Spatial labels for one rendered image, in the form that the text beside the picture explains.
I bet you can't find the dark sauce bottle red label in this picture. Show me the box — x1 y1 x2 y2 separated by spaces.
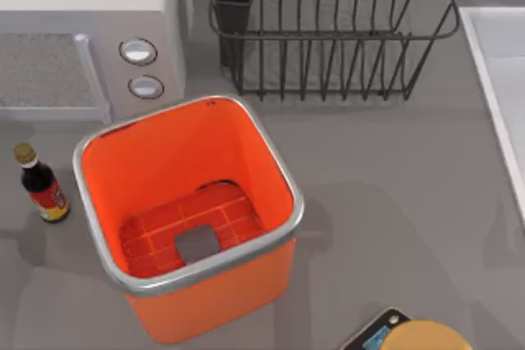
13 142 71 225

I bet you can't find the dark wire dish rack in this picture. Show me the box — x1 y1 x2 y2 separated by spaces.
207 0 460 102

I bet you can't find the pale microwave oven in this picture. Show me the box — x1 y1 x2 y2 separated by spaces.
0 0 194 122

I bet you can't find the black kitchen scale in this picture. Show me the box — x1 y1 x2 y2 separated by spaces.
336 307 413 350

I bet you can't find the large microwave knob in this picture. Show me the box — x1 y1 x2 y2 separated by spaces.
118 37 158 66

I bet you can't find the orange bin with grey rim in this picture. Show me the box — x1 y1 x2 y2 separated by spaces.
72 94 306 345

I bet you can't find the yellow round bread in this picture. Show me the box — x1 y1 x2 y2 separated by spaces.
381 319 473 350

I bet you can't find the microwave oven door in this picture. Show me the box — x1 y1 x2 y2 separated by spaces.
0 33 112 122

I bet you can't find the small microwave knob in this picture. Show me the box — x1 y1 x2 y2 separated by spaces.
127 75 165 100

